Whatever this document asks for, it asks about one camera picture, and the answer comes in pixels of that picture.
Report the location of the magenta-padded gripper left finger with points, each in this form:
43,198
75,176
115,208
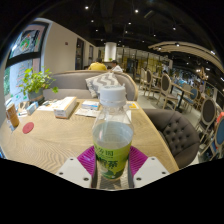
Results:
75,170

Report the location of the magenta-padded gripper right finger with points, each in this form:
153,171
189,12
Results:
150,170

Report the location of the green-label clear drink bottle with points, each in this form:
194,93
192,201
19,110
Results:
112,140

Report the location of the grey tufted armchair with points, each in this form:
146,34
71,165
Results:
175,135

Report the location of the white printed paper sheet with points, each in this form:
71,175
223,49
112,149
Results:
85,113

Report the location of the flat round red coaster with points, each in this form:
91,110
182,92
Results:
28,128

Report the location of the white cardboard box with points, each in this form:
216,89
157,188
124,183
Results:
65,107

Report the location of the small yellow card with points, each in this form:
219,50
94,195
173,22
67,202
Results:
132,105

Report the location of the blue white booklet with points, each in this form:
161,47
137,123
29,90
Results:
90,105

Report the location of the white picture leaflet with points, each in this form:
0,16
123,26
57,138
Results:
45,107

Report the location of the group of dining chairs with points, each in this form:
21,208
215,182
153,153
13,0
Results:
208,111

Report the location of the brown ceramic mug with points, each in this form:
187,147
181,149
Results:
12,116

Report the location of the grey zigzag cushion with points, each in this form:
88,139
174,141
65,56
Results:
100,81

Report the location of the green potted plant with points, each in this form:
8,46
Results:
35,81

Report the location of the person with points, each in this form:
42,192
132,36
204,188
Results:
116,68
97,66

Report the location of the round food window poster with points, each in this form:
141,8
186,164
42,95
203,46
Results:
28,40

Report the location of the ceiling spot lights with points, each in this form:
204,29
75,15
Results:
136,11

